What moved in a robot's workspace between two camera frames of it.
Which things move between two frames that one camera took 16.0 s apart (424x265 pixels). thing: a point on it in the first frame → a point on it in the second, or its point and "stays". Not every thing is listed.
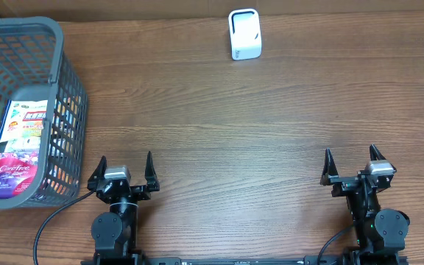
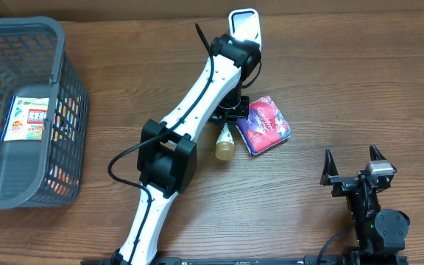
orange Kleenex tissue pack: (66, 145) stays
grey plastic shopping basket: (22, 58) stays
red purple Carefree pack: (12, 174) → (265, 126)
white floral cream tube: (23, 145) → (224, 148)
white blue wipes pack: (23, 119) stays
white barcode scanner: (245, 34) stays
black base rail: (120, 260) stays
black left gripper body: (139, 194) → (235, 106)
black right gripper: (344, 183) stays
